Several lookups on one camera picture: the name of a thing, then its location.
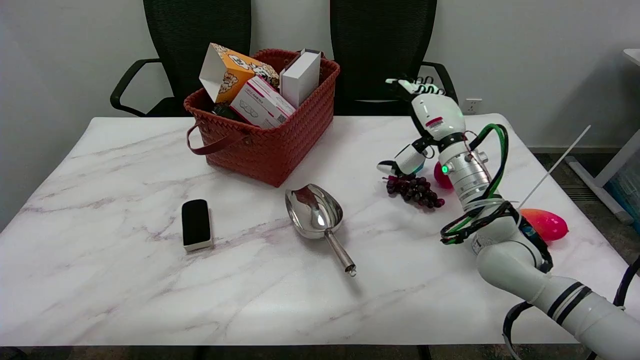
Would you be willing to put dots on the plain white box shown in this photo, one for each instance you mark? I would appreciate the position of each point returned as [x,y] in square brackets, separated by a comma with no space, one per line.
[301,77]

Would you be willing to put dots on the dark purple grape bunch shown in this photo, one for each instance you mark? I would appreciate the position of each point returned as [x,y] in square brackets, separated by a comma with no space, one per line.
[415,190]

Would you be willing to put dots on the orange and pink toy mango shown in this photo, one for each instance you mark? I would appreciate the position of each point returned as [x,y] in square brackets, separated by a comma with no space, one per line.
[547,224]

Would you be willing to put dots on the red woven basket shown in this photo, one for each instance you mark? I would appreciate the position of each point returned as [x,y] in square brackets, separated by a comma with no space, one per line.
[272,145]

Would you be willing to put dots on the black mesh office chair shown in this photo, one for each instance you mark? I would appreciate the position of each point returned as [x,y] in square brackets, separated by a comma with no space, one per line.
[380,45]
[195,45]

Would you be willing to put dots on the magenta toy apple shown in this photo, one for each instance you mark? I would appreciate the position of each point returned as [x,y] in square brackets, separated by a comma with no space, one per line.
[441,176]

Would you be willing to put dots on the black whiteboard eraser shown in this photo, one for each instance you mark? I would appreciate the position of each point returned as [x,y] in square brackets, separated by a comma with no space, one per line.
[196,223]

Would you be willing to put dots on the blue storage bin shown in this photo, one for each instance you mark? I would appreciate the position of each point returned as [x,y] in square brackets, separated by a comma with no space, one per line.
[627,192]

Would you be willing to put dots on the orange popcorn box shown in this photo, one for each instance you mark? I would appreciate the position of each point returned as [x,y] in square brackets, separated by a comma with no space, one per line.
[227,75]

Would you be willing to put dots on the shiny metal scoop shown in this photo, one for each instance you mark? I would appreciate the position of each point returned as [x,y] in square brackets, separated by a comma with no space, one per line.
[315,212]

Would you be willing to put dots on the dark packet in basket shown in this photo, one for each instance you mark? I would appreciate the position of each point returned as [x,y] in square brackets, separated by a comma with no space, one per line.
[222,110]

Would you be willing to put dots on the white desk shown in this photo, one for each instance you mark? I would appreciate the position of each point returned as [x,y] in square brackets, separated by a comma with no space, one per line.
[612,167]

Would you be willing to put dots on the white and pink carton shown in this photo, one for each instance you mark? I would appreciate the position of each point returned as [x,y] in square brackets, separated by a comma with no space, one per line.
[260,106]

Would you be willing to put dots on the white wall socket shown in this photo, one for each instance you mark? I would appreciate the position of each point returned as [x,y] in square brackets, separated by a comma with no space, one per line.
[472,106]

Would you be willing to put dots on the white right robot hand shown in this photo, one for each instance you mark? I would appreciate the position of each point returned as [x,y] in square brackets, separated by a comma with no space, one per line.
[436,115]

